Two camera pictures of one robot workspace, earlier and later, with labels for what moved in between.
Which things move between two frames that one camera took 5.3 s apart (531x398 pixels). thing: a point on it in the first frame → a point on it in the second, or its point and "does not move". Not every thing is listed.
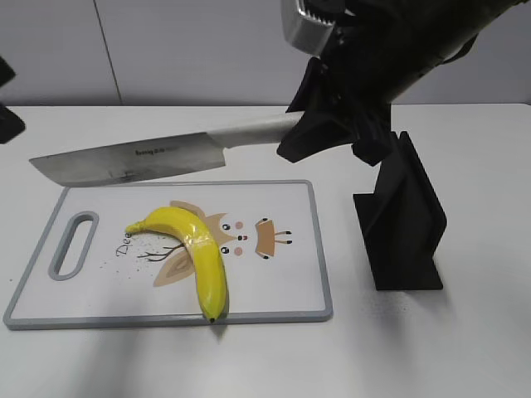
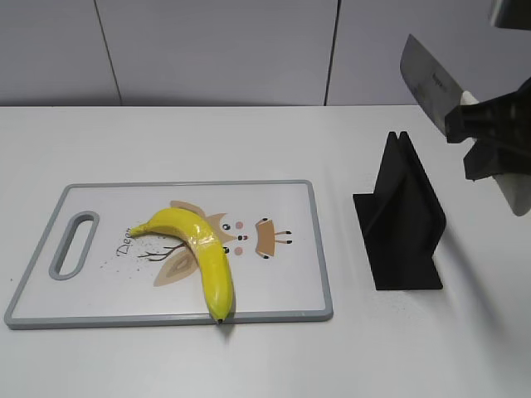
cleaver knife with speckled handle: x=163 y=156 → x=443 y=96
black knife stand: x=402 y=221 does not move
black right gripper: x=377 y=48 → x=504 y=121
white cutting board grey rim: x=269 y=235 does not move
